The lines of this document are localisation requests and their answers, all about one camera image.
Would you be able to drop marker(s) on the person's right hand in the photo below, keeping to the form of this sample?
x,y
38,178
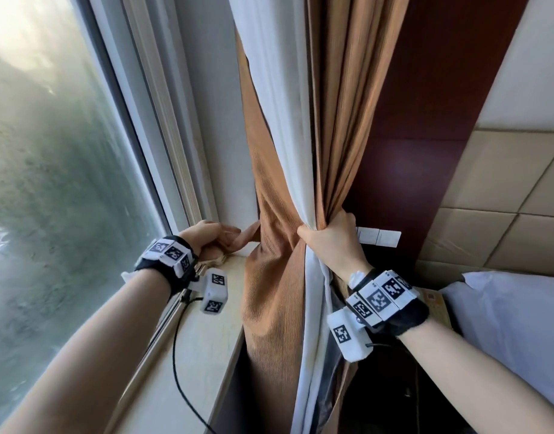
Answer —
x,y
335,248

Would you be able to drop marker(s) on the person's left hand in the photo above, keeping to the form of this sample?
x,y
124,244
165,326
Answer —
x,y
204,235

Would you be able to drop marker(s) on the brown curtain tieback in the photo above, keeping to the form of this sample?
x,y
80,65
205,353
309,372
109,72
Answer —
x,y
247,235

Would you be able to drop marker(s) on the brown curtain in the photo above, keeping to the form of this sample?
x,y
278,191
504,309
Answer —
x,y
349,108

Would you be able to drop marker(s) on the white curtain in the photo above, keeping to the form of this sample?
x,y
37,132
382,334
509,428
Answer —
x,y
281,108

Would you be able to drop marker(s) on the person's right forearm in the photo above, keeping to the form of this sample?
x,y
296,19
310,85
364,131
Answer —
x,y
480,384

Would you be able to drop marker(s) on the person's left forearm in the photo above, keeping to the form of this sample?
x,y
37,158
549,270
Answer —
x,y
87,366

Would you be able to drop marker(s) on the left black marker wristband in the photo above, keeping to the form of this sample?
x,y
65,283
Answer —
x,y
170,259

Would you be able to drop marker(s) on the black marker wristband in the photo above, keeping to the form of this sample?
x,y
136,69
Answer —
x,y
387,302
170,259

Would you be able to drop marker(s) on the right black marker wristband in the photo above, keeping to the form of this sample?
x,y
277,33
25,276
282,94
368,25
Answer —
x,y
387,302

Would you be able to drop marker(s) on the beige telephone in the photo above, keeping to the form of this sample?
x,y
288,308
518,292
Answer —
x,y
439,307

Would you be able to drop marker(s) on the beige window sill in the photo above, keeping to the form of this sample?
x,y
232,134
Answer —
x,y
200,357

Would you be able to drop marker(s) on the dark nightstand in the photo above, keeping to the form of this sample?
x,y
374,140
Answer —
x,y
385,397

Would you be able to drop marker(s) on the white pillow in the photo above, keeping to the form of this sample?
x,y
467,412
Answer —
x,y
521,325

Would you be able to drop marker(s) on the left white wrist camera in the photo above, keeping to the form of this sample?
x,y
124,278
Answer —
x,y
211,291

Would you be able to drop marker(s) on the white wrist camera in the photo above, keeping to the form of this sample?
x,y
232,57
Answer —
x,y
211,291
349,336

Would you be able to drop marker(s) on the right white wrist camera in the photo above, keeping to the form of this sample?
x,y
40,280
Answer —
x,y
349,336

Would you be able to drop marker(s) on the glass window with frame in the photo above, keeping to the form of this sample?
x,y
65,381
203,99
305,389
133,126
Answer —
x,y
55,176

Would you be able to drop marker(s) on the dark red wooden wall panel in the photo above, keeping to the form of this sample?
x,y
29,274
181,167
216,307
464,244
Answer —
x,y
421,108

